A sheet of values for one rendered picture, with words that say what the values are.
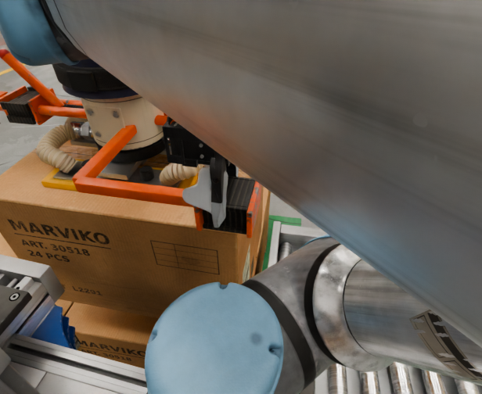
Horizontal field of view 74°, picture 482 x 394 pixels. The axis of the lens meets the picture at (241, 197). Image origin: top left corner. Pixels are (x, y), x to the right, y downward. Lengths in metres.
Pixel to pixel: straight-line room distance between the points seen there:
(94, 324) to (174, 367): 0.94
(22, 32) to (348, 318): 0.28
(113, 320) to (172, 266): 0.48
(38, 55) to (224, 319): 0.23
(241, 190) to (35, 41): 0.34
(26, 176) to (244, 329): 0.74
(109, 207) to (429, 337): 0.63
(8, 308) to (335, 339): 0.54
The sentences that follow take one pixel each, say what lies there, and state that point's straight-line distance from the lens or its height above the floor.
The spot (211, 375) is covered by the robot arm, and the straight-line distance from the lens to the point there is 0.28.
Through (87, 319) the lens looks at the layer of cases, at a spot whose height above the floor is 0.54.
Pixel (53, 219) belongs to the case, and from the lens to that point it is 0.82.
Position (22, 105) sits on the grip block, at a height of 1.22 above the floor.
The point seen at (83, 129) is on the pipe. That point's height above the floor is 1.16.
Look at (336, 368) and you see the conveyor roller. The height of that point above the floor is 0.55.
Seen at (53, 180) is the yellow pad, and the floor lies 1.09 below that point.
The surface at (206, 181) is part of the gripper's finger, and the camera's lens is 0.43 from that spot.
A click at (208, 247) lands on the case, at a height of 1.02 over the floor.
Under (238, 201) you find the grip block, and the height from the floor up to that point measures 1.23.
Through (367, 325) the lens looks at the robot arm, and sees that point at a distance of 0.28.
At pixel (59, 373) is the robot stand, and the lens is 0.69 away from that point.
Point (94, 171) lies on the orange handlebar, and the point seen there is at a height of 1.21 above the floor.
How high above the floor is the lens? 1.52
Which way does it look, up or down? 39 degrees down
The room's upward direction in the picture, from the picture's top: straight up
